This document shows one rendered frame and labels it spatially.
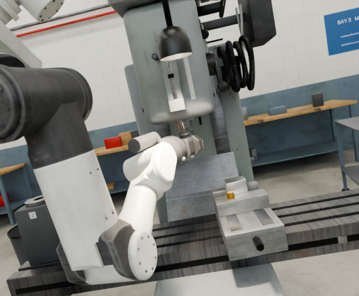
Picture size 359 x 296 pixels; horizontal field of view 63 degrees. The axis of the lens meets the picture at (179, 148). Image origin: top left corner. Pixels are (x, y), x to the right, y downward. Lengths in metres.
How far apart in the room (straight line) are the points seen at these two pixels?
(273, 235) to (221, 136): 0.60
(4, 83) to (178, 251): 0.66
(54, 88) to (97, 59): 4.99
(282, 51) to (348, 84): 1.20
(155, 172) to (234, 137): 0.72
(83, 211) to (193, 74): 0.50
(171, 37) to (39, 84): 0.31
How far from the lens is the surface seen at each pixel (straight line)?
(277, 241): 0.80
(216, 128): 1.27
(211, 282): 0.89
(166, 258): 0.91
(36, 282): 1.07
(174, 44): 0.63
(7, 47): 0.53
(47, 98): 0.42
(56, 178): 0.44
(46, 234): 1.07
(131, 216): 0.57
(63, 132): 0.43
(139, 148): 0.68
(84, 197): 0.44
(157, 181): 0.62
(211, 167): 1.28
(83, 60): 5.50
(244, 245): 0.79
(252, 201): 0.88
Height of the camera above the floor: 1.36
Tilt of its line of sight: 9 degrees down
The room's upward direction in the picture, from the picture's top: 12 degrees counter-clockwise
